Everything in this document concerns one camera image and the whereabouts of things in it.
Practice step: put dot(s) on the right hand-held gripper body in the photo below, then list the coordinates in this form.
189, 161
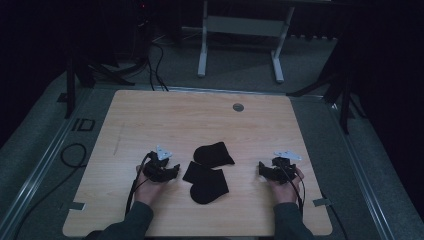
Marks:
283, 168

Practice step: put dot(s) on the grey table grommet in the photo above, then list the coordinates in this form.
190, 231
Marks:
238, 107

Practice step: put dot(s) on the person's left hand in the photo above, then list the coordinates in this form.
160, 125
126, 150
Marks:
148, 191

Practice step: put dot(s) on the white table frame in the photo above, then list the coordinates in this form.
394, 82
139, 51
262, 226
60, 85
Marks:
245, 26

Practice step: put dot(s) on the person's right hand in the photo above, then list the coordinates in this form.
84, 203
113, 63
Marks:
286, 191

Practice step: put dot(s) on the aluminium floor rail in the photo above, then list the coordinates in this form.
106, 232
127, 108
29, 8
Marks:
363, 176
33, 180

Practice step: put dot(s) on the black metal stand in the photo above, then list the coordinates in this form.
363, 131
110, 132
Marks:
343, 90
80, 71

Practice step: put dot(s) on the black sock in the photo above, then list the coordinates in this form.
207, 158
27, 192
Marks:
206, 185
213, 155

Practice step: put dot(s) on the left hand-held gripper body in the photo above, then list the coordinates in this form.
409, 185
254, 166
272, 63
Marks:
156, 168

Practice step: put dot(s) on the grey tape piece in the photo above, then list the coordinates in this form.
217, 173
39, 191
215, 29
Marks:
76, 206
322, 202

